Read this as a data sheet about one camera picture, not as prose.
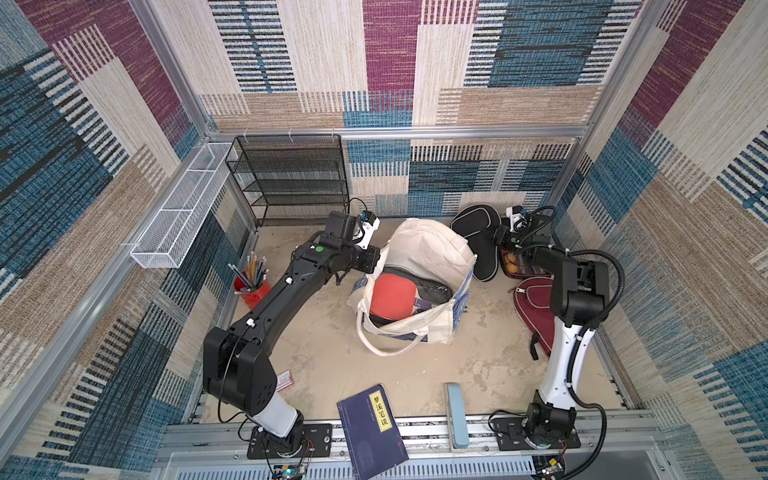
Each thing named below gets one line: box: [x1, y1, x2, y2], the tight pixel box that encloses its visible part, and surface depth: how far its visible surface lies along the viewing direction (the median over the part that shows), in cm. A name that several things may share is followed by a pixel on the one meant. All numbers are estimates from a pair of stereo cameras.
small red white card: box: [276, 369, 295, 392], surface depth 84 cm
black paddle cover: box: [450, 204, 503, 282], surface depth 105 cm
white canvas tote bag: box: [347, 218, 477, 357], surface depth 86 cm
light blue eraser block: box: [448, 383, 469, 449], surface depth 74 cm
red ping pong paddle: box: [370, 273, 419, 321], surface depth 93 cm
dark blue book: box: [336, 384, 409, 480], surface depth 76 cm
